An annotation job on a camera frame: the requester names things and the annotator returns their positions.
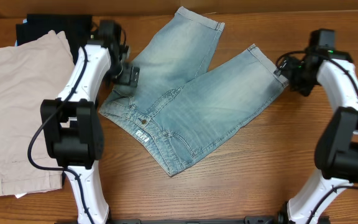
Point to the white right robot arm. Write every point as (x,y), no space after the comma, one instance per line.
(336,153)

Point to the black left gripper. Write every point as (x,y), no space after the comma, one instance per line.
(128,76)

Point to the beige folded shorts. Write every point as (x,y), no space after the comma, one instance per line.
(18,123)

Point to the black folded garment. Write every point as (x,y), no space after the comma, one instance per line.
(61,31)

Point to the light blue denim shorts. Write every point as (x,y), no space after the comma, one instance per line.
(181,110)

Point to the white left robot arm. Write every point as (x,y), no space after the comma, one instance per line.
(70,123)

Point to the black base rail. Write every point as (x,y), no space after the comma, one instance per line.
(246,220)

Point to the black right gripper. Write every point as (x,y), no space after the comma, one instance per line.
(289,72)

